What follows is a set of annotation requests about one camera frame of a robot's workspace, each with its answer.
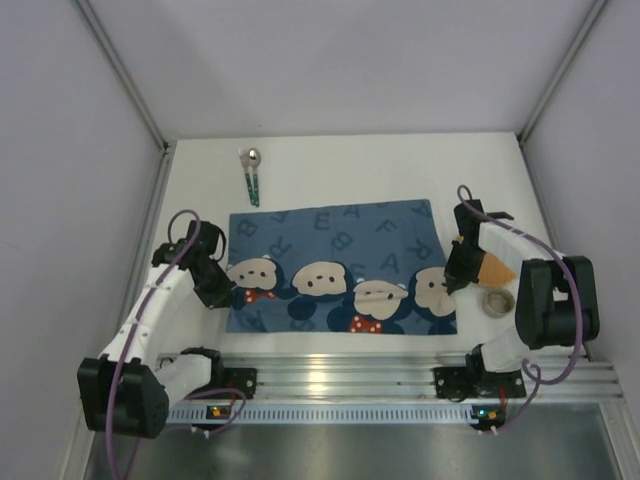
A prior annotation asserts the blue cartoon placemat cloth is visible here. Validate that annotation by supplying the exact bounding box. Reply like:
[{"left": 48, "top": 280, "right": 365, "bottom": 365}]
[{"left": 227, "top": 199, "right": 457, "bottom": 336}]

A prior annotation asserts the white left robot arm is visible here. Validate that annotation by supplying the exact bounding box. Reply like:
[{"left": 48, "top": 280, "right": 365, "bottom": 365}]
[{"left": 77, "top": 219, "right": 235, "bottom": 439}]

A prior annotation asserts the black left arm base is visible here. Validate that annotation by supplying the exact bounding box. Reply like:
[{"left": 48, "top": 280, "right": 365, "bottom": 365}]
[{"left": 211, "top": 351, "right": 258, "bottom": 400}]

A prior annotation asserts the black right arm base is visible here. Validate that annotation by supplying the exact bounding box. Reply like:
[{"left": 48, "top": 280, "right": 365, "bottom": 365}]
[{"left": 433, "top": 346, "right": 526, "bottom": 402}]

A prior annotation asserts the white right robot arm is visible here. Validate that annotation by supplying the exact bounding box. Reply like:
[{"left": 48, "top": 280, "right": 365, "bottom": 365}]
[{"left": 444, "top": 199, "right": 600, "bottom": 385}]

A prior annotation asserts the round wooden plate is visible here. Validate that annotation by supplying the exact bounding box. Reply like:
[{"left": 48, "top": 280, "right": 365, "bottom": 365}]
[{"left": 478, "top": 253, "right": 516, "bottom": 288}]

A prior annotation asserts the small clear glass cup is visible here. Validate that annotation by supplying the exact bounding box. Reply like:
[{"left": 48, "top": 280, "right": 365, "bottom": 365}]
[{"left": 481, "top": 289, "right": 515, "bottom": 319}]

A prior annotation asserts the metal fork patterned handle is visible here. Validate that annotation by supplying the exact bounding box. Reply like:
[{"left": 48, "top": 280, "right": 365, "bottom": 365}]
[{"left": 238, "top": 148, "right": 262, "bottom": 207}]

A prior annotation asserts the metal spoon patterned handle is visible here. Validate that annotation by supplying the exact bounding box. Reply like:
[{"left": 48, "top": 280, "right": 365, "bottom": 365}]
[{"left": 245, "top": 148, "right": 262, "bottom": 207}]

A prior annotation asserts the slotted grey cable duct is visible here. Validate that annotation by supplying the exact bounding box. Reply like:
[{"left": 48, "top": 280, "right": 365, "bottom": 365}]
[{"left": 167, "top": 402, "right": 504, "bottom": 425}]

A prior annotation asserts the aluminium mounting rail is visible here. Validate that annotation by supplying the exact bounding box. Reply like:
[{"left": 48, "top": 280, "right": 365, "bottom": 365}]
[{"left": 79, "top": 352, "right": 624, "bottom": 401}]

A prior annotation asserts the left aluminium frame post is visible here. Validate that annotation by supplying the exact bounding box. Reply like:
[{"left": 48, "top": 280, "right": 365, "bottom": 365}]
[{"left": 70, "top": 0, "right": 168, "bottom": 151}]

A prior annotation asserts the aluminium frame post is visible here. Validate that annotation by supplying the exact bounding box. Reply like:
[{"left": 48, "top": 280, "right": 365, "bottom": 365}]
[
  {"left": 70, "top": 0, "right": 168, "bottom": 151},
  {"left": 516, "top": 0, "right": 611, "bottom": 149}
]

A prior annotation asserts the right aluminium frame post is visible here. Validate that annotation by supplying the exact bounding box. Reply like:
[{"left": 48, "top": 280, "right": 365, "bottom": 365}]
[{"left": 516, "top": 0, "right": 611, "bottom": 149}]

